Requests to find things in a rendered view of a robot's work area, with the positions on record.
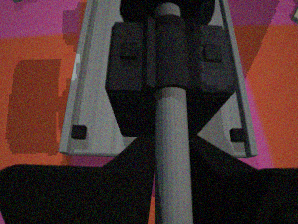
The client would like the grey metal shaft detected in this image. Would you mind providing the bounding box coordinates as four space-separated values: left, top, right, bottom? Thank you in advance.
155 2 193 224

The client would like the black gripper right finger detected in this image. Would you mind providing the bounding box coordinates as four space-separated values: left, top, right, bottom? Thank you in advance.
188 130 298 224

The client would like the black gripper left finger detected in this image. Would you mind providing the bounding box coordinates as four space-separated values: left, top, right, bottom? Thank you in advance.
0 127 155 224

